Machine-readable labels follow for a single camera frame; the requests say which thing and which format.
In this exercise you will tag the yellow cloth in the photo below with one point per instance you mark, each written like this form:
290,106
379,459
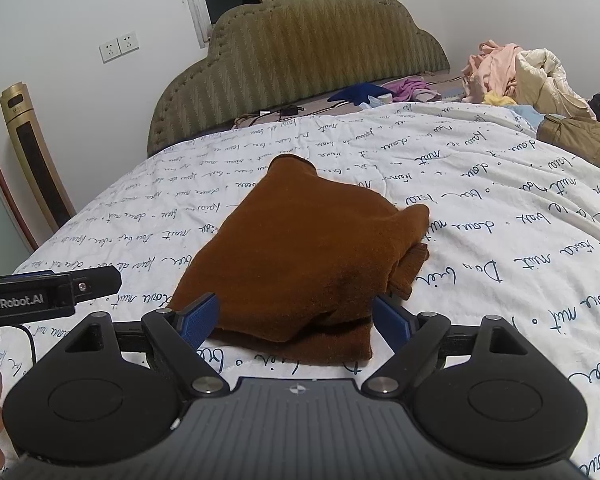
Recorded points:
500,99

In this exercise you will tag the white wall socket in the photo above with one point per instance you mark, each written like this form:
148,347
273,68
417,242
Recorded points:
109,51
128,43

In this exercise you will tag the tan garment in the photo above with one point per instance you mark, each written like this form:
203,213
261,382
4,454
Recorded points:
580,142

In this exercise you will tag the olive upholstered headboard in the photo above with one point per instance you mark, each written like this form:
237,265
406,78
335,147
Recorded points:
300,50

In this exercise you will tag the light blue cloth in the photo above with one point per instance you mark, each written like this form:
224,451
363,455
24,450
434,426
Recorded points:
377,101

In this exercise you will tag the gold tower air conditioner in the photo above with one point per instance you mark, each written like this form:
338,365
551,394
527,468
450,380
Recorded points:
32,160

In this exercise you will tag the brown knit sweater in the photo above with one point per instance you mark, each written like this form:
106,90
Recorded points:
300,260

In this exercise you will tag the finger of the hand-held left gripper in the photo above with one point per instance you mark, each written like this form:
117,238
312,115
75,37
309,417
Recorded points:
97,280

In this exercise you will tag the light blue garment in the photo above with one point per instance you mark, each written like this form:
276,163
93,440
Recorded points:
527,114

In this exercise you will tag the white script-printed quilt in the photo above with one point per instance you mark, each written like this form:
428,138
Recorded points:
480,200

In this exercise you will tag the cream padded jacket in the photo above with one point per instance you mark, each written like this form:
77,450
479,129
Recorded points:
550,85

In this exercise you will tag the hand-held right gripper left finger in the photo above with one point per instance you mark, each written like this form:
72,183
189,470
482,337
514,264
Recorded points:
200,315

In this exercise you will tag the pink clothes pile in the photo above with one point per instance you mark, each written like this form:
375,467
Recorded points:
492,72

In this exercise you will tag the dark blue cloth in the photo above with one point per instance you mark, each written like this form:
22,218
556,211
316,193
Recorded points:
360,92

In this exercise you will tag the purple cloth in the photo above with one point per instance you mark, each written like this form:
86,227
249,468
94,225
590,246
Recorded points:
412,89

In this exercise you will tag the black charger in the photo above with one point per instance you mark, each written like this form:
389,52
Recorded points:
288,110

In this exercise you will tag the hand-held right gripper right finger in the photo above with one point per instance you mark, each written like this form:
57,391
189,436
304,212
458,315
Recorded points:
387,317

